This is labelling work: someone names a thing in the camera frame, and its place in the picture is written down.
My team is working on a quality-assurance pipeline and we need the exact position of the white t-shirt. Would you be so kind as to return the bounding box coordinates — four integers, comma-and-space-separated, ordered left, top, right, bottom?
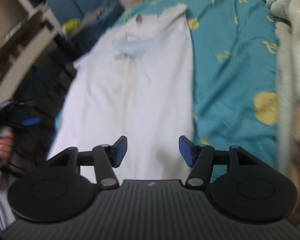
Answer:
48, 3, 194, 181

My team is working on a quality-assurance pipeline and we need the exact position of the person's left hand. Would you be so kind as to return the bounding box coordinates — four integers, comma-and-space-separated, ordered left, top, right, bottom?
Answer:
0, 131, 14, 165

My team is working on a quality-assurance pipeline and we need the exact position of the yellow green plush toy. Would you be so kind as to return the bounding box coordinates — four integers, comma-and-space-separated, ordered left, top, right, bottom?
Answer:
62, 18, 80, 34

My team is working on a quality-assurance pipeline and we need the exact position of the grey cloth on cushion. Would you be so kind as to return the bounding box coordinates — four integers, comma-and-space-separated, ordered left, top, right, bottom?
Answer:
81, 7, 106, 25

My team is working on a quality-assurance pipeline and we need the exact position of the teal bed sheet yellow print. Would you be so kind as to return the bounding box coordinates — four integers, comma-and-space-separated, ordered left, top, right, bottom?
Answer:
118, 0, 279, 167

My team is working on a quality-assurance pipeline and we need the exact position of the cream fleece blanket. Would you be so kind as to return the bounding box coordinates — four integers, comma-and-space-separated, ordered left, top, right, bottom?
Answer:
250, 0, 300, 225

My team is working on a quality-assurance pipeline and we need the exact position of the white curved bed rail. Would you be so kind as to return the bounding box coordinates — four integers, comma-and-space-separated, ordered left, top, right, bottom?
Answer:
0, 9, 58, 103

